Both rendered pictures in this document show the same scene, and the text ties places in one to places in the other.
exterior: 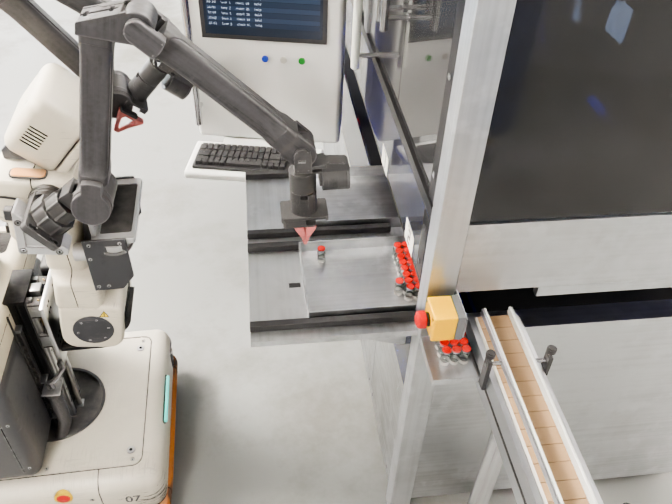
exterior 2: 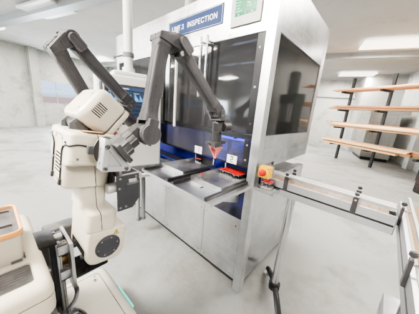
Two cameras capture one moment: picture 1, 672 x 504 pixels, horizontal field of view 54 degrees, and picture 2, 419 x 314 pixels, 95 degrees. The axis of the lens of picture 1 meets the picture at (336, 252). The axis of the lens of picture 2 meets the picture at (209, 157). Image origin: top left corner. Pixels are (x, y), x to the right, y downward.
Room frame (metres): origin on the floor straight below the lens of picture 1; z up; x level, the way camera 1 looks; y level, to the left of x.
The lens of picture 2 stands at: (0.33, 0.78, 1.35)
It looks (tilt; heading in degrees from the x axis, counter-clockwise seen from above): 14 degrees down; 320
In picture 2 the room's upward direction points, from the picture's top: 5 degrees clockwise
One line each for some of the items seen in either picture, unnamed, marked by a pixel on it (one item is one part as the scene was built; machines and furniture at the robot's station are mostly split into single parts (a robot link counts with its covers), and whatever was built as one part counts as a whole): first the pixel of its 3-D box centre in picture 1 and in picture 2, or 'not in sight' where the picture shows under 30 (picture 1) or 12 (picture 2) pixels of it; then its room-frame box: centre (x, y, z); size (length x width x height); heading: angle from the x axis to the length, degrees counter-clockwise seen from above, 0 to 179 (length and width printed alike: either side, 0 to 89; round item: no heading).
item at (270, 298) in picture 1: (334, 242); (197, 177); (1.38, 0.00, 0.87); 0.70 x 0.48 x 0.02; 8
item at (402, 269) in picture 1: (403, 270); (229, 174); (1.24, -0.17, 0.90); 0.18 x 0.02 x 0.05; 9
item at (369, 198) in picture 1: (351, 196); (189, 166); (1.56, -0.04, 0.90); 0.34 x 0.26 x 0.04; 98
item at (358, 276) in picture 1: (369, 275); (221, 178); (1.22, -0.09, 0.90); 0.34 x 0.26 x 0.04; 99
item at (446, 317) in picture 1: (443, 318); (265, 171); (0.99, -0.24, 1.00); 0.08 x 0.07 x 0.07; 98
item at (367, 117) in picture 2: not in sight; (376, 134); (2.03, -8.87, 0.90); 1.40 x 1.08 x 1.81; 115
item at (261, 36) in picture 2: (442, 125); (252, 104); (1.13, -0.20, 1.40); 0.05 x 0.01 x 0.80; 8
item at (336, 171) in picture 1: (321, 163); (221, 121); (1.14, 0.04, 1.29); 0.11 x 0.09 x 0.12; 98
